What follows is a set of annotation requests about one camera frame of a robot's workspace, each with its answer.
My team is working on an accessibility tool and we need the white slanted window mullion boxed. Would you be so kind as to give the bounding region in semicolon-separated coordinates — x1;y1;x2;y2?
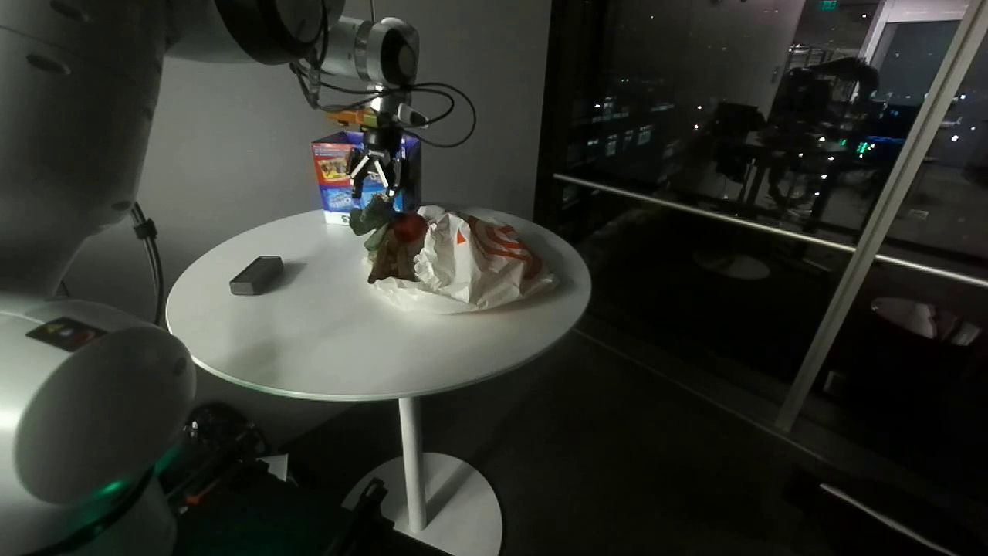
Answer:
772;0;988;435

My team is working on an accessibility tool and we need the blue snack pack box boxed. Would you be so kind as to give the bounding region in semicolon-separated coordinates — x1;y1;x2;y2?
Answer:
308;129;423;221

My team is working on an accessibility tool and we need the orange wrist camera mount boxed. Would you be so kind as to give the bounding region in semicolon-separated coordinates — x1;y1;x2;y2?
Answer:
324;106;379;134

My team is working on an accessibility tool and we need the black robot stand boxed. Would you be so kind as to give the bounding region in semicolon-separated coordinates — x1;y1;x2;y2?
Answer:
151;400;458;556

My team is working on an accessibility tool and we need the round white pedestal table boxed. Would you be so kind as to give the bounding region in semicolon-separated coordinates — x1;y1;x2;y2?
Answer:
165;205;596;556

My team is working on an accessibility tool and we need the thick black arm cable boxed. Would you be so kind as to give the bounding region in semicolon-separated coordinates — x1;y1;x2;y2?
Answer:
128;198;170;328

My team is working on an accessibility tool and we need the white window rail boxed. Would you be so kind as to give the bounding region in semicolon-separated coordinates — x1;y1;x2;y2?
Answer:
554;171;988;293

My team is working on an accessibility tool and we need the white and orange plastic bag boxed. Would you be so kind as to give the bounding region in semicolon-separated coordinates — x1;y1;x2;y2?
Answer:
367;205;560;312

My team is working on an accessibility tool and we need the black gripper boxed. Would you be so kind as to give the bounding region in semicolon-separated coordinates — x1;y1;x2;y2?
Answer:
344;95;416;209

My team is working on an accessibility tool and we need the grey felt block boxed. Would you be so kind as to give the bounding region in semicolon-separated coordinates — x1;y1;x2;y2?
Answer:
225;253;291;301

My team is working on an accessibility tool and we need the brown and green plush toy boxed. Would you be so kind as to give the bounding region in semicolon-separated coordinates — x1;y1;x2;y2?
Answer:
350;196;432;289

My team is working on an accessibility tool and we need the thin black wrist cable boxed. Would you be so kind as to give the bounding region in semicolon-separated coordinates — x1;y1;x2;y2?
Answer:
291;58;480;154

